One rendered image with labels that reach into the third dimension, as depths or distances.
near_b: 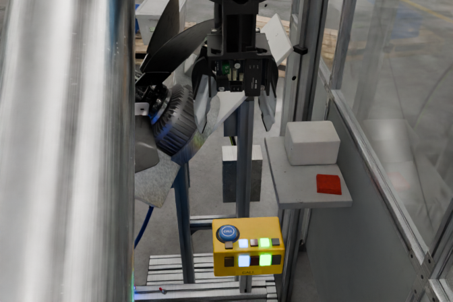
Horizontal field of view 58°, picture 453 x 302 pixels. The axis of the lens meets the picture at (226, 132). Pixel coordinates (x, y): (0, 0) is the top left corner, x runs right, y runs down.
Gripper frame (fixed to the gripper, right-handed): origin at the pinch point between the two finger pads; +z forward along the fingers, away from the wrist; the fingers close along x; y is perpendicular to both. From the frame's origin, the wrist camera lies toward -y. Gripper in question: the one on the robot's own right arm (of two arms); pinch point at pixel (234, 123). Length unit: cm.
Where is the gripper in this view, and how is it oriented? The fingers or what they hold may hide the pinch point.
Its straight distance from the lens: 58.1
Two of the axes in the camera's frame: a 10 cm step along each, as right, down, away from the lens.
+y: 0.5, 5.9, -8.1
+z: 0.0, 8.1, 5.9
